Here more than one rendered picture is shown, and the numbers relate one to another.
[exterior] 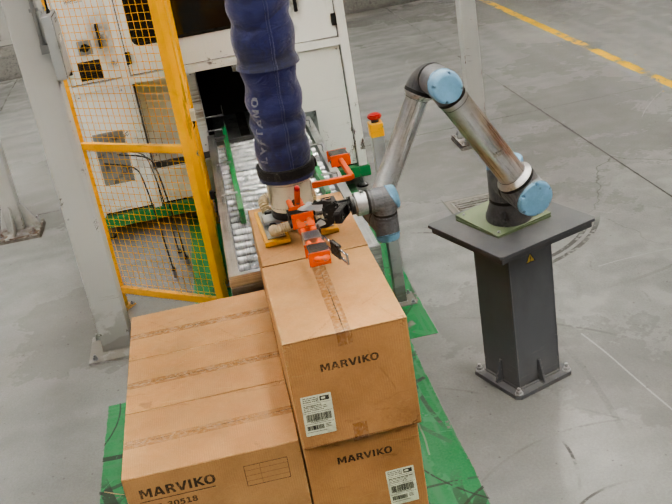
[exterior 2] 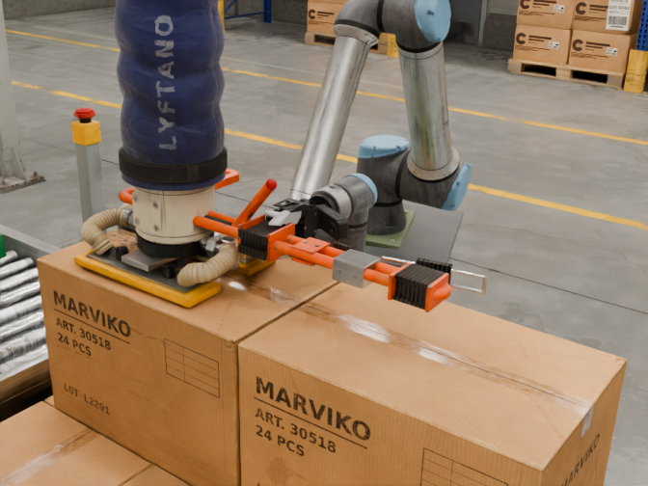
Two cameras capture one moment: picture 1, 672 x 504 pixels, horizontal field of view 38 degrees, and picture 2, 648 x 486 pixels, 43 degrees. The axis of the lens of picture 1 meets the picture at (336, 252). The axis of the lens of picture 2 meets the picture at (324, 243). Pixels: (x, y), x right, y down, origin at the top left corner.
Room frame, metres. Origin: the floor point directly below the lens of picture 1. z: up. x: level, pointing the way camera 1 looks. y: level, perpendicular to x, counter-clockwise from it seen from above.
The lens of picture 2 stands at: (2.21, 1.18, 1.72)
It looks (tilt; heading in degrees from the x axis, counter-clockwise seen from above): 23 degrees down; 311
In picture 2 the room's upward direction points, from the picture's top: 1 degrees clockwise
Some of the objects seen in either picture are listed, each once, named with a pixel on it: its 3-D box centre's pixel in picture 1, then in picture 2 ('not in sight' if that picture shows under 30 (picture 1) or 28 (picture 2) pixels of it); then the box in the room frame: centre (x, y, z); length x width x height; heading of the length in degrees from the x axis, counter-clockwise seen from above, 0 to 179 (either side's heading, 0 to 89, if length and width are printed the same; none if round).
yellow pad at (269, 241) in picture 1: (271, 223); (145, 267); (3.56, 0.23, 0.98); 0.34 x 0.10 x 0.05; 8
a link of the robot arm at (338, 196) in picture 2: (359, 202); (328, 205); (3.35, -0.12, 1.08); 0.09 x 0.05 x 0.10; 8
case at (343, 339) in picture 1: (337, 341); (423, 440); (2.94, 0.05, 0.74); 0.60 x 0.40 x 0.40; 6
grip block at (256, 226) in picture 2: (301, 216); (266, 237); (3.32, 0.10, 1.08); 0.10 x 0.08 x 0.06; 98
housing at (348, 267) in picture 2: (312, 240); (356, 268); (3.11, 0.07, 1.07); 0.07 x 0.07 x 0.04; 8
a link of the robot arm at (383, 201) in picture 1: (381, 199); (349, 198); (3.36, -0.20, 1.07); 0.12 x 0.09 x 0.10; 98
